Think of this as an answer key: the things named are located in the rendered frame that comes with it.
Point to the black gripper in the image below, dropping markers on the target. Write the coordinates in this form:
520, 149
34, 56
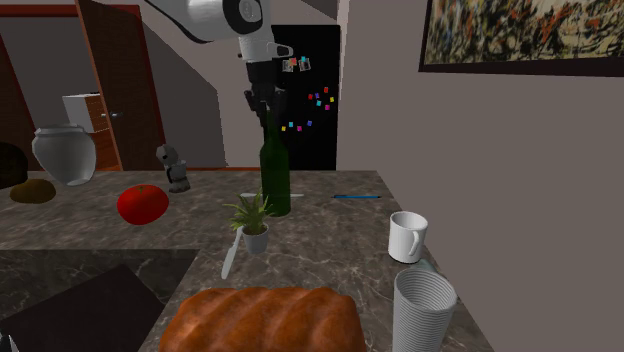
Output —
261, 75

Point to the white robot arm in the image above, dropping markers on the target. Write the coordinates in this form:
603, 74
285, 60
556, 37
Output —
214, 17

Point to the dark green glass bottle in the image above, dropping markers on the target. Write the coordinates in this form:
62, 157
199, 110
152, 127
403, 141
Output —
275, 170

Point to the black fridge with magnets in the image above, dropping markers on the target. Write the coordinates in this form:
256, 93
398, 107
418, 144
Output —
317, 58

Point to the white butter knife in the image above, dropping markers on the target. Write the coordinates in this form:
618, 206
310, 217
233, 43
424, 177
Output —
297, 195

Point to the blue pen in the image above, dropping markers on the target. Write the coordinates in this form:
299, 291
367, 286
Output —
356, 197

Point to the small potted green plant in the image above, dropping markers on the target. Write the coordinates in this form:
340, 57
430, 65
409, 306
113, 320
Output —
254, 234

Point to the brown wooden door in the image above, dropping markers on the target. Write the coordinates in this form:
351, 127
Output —
126, 88

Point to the red tomato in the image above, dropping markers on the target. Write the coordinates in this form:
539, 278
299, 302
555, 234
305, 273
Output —
143, 204

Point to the white and brown cabinet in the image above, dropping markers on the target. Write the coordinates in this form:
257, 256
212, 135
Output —
78, 112

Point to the white mug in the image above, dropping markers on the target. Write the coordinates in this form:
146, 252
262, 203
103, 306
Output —
404, 239

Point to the grey round vase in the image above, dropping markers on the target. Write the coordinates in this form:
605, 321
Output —
65, 153

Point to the brown bread loaf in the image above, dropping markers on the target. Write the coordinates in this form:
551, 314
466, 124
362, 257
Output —
263, 322

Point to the brown oval potato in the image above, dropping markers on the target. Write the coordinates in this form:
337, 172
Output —
33, 191

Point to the white ribbed cup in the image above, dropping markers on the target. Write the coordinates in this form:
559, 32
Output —
421, 312

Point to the black round object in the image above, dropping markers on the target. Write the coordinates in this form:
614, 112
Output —
10, 166

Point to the framed abstract wall picture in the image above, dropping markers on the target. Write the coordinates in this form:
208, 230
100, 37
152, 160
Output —
526, 34

